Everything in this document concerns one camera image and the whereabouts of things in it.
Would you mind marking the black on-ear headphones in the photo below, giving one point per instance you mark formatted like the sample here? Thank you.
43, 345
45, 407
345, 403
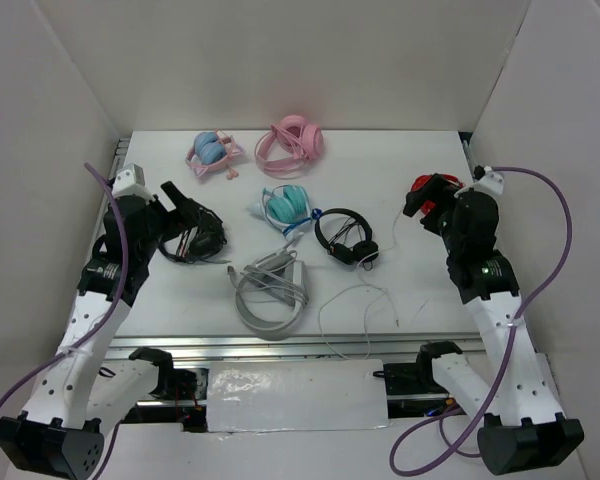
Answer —
353, 242

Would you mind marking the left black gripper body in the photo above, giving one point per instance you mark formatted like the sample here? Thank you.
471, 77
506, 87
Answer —
163, 224

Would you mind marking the white taped cover panel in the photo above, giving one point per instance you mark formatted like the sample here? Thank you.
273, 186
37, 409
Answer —
317, 395

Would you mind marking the aluminium rail frame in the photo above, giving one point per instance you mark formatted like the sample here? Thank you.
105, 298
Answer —
387, 313

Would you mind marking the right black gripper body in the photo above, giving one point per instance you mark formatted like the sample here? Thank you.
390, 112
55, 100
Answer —
439, 219

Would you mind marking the blue pink cat-ear headphones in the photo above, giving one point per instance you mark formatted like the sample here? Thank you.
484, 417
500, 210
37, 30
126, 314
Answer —
213, 151

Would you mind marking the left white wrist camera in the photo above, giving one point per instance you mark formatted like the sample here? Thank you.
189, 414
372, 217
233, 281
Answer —
130, 180

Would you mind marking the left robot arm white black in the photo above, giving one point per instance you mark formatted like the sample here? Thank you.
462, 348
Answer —
61, 430

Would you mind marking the teal white cat-ear headphones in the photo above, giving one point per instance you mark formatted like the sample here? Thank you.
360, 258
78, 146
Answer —
286, 208

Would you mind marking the black headset with microphone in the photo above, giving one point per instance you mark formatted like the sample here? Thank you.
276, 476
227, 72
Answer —
196, 235

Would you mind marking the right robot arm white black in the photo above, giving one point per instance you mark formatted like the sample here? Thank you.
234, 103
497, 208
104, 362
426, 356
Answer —
519, 423

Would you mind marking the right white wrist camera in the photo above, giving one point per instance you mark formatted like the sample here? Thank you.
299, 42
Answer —
486, 180

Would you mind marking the grey headphones with cable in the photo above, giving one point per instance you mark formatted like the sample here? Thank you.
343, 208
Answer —
276, 277

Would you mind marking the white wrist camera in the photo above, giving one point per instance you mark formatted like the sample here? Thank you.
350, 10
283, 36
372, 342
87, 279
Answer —
486, 180
130, 180

